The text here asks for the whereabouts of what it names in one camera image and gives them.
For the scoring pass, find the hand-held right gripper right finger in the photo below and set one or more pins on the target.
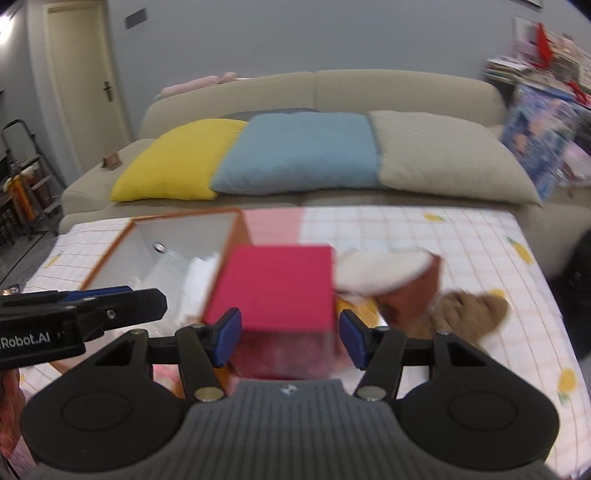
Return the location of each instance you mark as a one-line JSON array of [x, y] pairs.
[[353, 338]]

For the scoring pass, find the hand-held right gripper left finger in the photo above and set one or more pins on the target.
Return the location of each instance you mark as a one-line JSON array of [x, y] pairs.
[[228, 336]]

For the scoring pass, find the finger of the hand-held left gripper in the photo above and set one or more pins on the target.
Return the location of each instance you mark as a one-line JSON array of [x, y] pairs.
[[134, 307], [101, 293]]

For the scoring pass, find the yellow snack packet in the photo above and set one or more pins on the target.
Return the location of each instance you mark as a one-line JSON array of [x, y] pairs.
[[358, 307]]

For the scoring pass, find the red-lidded clear box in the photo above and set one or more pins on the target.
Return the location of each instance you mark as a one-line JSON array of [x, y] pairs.
[[277, 286]]

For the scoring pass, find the white round pad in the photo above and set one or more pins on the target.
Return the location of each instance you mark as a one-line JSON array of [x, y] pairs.
[[383, 272]]

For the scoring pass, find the orange cardboard box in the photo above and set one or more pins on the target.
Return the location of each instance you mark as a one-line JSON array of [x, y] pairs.
[[184, 235]]

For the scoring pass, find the brown fluffy towel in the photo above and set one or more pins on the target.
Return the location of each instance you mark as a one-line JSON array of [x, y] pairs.
[[475, 314]]

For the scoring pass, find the person's left forearm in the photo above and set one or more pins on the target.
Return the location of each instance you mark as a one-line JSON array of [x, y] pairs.
[[7, 392]]

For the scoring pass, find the small brown stand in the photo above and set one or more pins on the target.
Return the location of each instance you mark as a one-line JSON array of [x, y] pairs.
[[112, 161]]

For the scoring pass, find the yellow pillow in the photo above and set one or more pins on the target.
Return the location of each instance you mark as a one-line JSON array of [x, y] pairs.
[[175, 161]]

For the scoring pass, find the grey-green pillow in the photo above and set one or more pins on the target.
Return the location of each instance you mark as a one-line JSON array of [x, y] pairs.
[[443, 157]]

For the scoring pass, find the cream door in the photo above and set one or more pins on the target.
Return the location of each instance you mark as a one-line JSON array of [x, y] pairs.
[[78, 69]]

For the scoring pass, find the grey striped cloth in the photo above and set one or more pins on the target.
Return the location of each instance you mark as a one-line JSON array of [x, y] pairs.
[[272, 113]]

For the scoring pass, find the pink plush toy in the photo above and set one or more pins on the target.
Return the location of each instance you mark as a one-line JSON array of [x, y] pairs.
[[194, 85]]

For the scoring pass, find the black backpack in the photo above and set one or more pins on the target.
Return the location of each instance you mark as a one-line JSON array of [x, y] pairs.
[[577, 277]]

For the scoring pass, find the beige sofa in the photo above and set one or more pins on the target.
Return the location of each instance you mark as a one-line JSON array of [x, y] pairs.
[[392, 92]]

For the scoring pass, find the blue printed pillow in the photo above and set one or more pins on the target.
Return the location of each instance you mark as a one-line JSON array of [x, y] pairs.
[[538, 138]]

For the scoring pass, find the stack of papers and books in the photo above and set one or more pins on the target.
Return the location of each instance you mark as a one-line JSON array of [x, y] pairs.
[[505, 69]]

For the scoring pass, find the red hanging ornament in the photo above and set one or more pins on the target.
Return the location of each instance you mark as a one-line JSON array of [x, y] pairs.
[[543, 44]]

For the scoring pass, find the grey wall switch plate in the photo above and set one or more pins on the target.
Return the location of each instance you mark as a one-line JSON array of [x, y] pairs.
[[137, 18]]

